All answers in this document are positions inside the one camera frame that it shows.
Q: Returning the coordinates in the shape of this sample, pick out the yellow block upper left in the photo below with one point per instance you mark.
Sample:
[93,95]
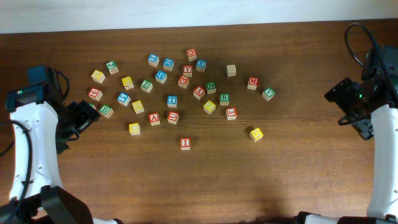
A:
[127,83]

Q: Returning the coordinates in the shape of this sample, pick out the blue H block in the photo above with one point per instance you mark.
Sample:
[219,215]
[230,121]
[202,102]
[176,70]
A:
[161,77]

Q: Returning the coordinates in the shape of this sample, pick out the yellow block far left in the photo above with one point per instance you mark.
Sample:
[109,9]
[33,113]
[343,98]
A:
[98,76]

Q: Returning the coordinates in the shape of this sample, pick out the blue D block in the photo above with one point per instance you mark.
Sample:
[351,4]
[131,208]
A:
[168,64]

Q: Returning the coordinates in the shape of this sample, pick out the blue T block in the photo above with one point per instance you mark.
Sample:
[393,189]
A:
[172,101]

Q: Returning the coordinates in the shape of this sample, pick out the red 9 block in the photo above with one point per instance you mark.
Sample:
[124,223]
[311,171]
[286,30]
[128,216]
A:
[95,94]

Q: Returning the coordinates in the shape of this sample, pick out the red 3 block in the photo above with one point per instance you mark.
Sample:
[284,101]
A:
[231,113]

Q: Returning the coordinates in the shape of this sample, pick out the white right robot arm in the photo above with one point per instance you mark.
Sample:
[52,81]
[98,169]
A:
[381,65]

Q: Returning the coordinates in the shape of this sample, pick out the red A block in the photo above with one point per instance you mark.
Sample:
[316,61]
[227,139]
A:
[154,119]

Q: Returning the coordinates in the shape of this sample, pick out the green N block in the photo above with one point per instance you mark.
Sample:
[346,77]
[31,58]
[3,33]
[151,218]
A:
[210,87]

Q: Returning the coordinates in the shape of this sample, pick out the red M block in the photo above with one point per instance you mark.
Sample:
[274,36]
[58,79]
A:
[253,83]

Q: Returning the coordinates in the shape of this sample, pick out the yellow block centre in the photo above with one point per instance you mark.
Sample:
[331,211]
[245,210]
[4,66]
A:
[209,107]

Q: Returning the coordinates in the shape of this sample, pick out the red Q block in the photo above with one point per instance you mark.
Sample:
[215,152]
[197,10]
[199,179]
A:
[191,54]

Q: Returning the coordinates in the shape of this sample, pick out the green J block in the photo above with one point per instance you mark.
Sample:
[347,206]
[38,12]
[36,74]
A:
[112,67]

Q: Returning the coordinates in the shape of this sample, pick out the green Z block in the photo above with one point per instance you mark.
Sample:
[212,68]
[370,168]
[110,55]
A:
[146,86]

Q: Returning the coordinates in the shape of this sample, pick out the blue 5 block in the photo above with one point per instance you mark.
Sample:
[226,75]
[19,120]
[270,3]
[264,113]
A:
[123,99]

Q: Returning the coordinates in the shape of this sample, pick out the blue X block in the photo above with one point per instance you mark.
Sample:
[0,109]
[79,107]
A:
[201,65]

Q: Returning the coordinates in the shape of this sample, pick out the green R block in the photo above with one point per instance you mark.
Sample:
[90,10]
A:
[224,99]

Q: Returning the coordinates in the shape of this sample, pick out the yellow S block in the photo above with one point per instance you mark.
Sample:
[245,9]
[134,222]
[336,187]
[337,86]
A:
[138,106]

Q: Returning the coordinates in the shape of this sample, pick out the red E block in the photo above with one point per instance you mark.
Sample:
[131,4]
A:
[183,81]

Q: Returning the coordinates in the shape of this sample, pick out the red Y block lower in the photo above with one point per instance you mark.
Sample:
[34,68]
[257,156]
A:
[199,92]

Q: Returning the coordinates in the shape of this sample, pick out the green B block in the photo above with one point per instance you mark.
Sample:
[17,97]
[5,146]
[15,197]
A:
[106,111]

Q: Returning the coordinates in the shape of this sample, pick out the red I block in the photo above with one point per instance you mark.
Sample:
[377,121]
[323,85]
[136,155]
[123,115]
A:
[185,144]

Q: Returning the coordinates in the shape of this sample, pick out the yellow K block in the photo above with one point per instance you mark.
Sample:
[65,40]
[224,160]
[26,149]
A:
[256,134]

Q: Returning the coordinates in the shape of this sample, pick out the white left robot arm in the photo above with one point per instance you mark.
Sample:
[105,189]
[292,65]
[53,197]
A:
[43,125]

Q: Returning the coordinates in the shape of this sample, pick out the red U block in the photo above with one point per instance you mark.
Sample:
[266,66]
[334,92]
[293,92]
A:
[173,117]

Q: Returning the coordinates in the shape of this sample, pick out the red Y block upper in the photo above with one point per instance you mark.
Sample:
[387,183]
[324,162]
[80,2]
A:
[187,70]

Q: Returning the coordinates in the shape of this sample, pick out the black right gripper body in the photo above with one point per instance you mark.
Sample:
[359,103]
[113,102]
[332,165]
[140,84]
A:
[343,95]

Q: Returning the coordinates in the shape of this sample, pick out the red y block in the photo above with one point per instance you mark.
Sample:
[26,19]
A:
[199,92]
[187,70]

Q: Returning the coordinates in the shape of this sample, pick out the plain wooden block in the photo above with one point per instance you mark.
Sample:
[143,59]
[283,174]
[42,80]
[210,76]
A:
[231,70]

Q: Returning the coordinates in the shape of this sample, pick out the yellow C block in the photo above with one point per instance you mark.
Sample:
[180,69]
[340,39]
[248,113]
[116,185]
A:
[134,129]

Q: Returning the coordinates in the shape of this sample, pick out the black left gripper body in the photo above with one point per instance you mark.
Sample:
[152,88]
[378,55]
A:
[75,117]

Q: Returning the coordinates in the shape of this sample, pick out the green V block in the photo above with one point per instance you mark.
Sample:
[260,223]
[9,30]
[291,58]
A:
[268,94]

